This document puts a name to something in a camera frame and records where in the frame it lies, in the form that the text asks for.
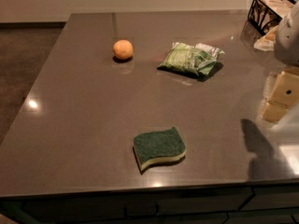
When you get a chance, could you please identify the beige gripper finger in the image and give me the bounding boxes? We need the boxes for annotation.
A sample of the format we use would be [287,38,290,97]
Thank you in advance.
[269,67,299,108]
[261,102,288,123]

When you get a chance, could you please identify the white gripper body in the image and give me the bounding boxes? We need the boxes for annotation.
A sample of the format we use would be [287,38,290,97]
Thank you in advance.
[274,1,299,66]

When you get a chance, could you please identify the green jalapeno chip bag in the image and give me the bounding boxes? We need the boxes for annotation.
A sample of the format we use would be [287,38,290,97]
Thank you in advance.
[158,42,224,77]

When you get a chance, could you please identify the green and yellow sponge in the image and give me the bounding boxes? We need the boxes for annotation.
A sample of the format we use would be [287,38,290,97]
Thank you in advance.
[134,127,187,172]

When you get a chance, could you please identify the pale packet beside basket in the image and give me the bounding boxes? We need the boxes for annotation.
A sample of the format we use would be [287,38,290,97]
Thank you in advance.
[253,26,278,51]

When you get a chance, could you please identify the orange fruit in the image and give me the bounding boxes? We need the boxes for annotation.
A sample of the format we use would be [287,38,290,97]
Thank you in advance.
[112,40,134,60]

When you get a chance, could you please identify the black wire basket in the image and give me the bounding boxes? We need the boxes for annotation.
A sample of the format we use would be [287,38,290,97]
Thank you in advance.
[248,0,296,35]

